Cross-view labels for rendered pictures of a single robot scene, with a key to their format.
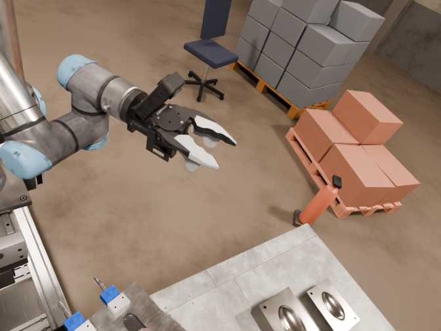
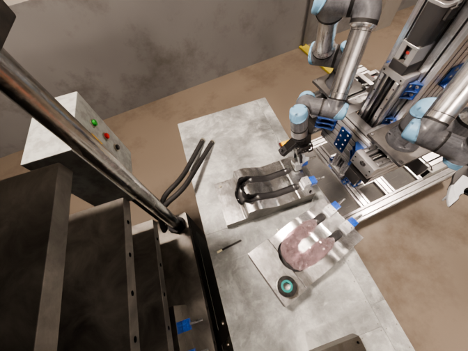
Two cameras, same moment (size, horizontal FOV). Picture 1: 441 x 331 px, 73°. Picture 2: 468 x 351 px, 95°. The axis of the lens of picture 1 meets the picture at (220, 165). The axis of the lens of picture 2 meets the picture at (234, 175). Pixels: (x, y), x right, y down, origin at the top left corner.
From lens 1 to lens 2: 0.44 m
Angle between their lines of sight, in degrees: 71
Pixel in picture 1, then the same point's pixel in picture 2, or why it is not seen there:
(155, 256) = (397, 297)
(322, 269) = not seen: outside the picture
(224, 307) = (354, 308)
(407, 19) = not seen: outside the picture
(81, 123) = (457, 143)
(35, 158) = (413, 131)
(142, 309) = (345, 240)
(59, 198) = (429, 219)
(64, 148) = (430, 142)
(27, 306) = (343, 208)
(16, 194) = (402, 158)
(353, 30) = not seen: outside the picture
